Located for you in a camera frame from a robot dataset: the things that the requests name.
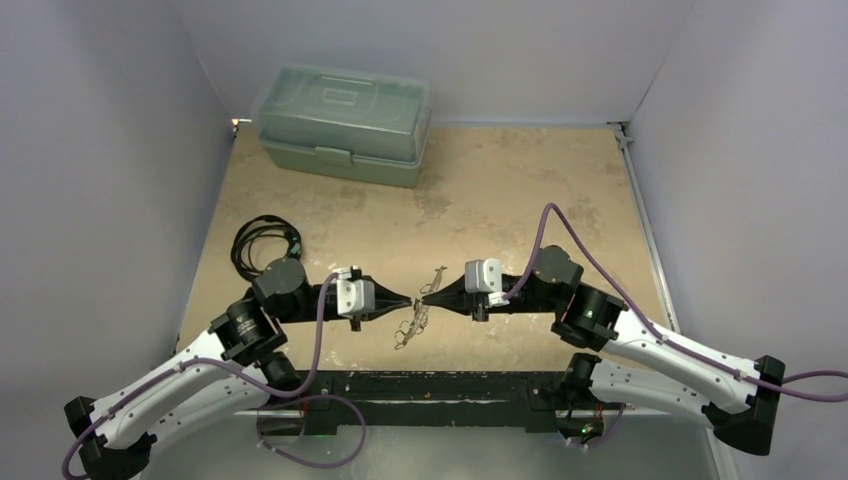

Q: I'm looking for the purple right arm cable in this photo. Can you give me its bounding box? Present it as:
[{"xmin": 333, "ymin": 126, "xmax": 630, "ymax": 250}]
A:
[{"xmin": 502, "ymin": 202, "xmax": 848, "ymax": 452}]

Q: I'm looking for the aluminium frame rail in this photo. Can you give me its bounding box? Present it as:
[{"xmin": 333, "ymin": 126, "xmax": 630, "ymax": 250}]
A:
[{"xmin": 607, "ymin": 122, "xmax": 740, "ymax": 480}]

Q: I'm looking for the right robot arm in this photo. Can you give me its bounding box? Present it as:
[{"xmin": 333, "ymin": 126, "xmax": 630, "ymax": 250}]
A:
[{"xmin": 422, "ymin": 245, "xmax": 785, "ymax": 456}]

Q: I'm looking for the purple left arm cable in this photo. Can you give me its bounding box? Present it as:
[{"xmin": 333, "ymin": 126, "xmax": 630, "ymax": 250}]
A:
[{"xmin": 60, "ymin": 268, "xmax": 368, "ymax": 480}]

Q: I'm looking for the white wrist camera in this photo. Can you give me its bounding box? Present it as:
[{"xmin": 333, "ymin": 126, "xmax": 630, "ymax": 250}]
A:
[
  {"xmin": 333, "ymin": 265, "xmax": 375, "ymax": 319},
  {"xmin": 464, "ymin": 258, "xmax": 509, "ymax": 308}
]

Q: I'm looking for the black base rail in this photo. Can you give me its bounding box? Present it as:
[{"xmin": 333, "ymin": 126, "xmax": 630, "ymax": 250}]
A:
[{"xmin": 234, "ymin": 369, "xmax": 631, "ymax": 437}]

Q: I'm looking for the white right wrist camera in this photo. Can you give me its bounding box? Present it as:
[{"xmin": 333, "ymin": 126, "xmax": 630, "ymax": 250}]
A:
[{"xmin": 464, "ymin": 258, "xmax": 509, "ymax": 308}]

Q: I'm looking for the green plastic toolbox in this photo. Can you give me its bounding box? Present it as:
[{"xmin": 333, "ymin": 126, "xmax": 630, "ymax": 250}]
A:
[{"xmin": 252, "ymin": 64, "xmax": 432, "ymax": 188}]

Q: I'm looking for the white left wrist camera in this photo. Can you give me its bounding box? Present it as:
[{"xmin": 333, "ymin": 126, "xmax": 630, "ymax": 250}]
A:
[{"xmin": 333, "ymin": 265, "xmax": 375, "ymax": 319}]

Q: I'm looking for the coiled black cable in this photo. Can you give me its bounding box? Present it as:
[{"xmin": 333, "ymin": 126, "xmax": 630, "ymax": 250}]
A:
[{"xmin": 230, "ymin": 214, "xmax": 303, "ymax": 283}]

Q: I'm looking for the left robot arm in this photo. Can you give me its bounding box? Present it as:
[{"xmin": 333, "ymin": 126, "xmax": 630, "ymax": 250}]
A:
[{"xmin": 62, "ymin": 258, "xmax": 412, "ymax": 479}]

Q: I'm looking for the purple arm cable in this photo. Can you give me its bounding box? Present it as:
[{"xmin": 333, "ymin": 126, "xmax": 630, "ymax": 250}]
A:
[
  {"xmin": 60, "ymin": 268, "xmax": 368, "ymax": 480},
  {"xmin": 502, "ymin": 202, "xmax": 848, "ymax": 452}
]

